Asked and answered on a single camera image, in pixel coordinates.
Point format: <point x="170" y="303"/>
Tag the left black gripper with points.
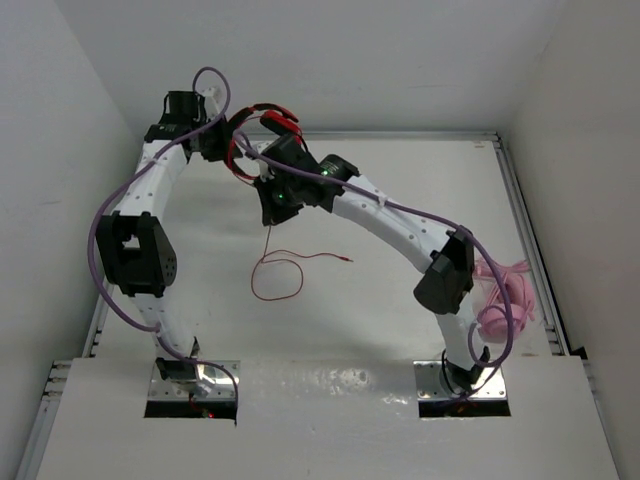
<point x="221" y="152"/>

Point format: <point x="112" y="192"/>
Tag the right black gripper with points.
<point x="271" y="213"/>

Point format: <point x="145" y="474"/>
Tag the red headphones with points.
<point x="269" y="119"/>

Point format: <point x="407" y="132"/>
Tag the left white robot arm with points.
<point x="135" y="251"/>

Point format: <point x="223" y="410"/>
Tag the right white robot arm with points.
<point x="443" y="257"/>

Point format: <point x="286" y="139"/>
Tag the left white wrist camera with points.
<point x="213" y="101"/>

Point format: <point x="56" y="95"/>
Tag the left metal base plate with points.
<point x="173" y="380"/>

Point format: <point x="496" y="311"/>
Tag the metal base plate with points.
<point x="433" y="385"/>
<point x="173" y="380"/>

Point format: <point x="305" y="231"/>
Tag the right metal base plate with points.
<point x="433" y="385"/>

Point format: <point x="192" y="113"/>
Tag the pink headphones with cable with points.
<point x="498" y="313"/>

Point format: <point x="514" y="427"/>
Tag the aluminium table frame rail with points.
<point x="317" y="324"/>

